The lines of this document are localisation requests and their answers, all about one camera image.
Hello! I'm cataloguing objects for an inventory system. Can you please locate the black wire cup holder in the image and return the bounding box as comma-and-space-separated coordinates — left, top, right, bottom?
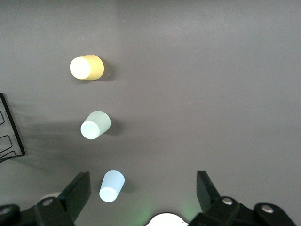
0, 92, 26, 164

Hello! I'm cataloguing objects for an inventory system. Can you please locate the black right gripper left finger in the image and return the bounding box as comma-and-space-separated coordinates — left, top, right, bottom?
35, 171, 91, 226

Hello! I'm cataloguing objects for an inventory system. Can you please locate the light blue plastic cup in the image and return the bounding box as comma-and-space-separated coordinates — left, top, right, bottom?
99, 170, 126, 202

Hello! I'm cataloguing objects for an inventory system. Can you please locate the yellow plastic cup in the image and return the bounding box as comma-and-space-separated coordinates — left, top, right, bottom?
69, 54, 105, 81

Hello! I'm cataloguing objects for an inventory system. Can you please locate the pale green plastic cup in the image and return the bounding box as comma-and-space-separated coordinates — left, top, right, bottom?
80, 110, 111, 140

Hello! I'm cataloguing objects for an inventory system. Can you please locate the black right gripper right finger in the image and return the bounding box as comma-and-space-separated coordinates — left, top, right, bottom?
188, 171, 257, 226

